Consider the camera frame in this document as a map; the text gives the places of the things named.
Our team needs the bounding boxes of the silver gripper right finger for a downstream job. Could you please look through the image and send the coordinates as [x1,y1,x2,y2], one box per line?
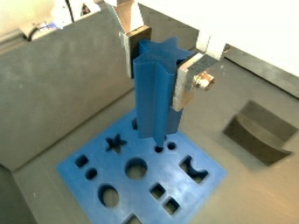
[173,52,218,111]

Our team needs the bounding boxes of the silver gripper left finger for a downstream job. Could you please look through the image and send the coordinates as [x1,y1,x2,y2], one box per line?
[105,0,153,79]

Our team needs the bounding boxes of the blue star-shaped peg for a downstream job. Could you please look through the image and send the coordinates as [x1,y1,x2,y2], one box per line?
[134,37,193,147]

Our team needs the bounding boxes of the dark rectangular recess fixture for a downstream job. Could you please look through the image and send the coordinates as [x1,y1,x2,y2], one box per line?
[223,101,298,166]

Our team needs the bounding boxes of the blue shape-sorting board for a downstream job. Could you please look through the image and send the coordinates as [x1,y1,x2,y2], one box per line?
[58,112,226,224]

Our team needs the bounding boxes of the black cable with connector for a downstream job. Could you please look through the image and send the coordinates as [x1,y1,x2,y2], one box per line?
[18,20,66,42]

